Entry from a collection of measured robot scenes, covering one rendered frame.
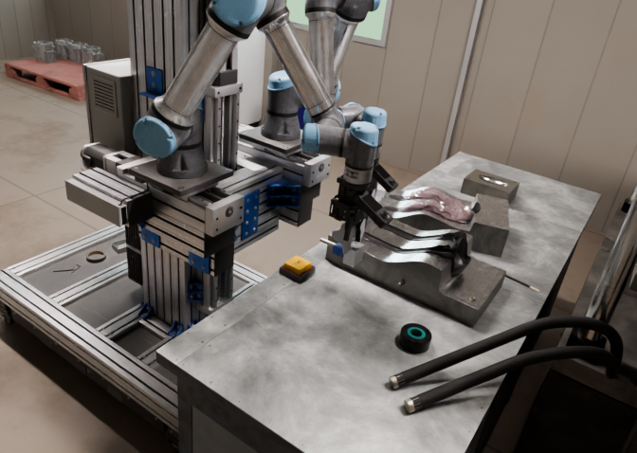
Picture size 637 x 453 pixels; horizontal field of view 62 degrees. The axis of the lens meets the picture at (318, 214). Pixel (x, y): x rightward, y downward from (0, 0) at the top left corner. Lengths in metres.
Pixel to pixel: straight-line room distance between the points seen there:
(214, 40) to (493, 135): 3.32
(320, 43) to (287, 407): 1.04
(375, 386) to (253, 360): 0.30
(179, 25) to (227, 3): 0.48
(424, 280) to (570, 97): 2.88
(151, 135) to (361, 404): 0.84
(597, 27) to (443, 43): 1.08
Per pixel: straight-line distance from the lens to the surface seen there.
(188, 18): 1.77
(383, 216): 1.39
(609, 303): 1.55
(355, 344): 1.39
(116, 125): 2.02
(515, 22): 4.27
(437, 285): 1.54
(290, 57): 1.43
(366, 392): 1.28
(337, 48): 1.86
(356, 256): 1.48
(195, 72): 1.37
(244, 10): 1.28
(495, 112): 4.37
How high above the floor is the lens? 1.70
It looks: 27 degrees down
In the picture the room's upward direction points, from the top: 7 degrees clockwise
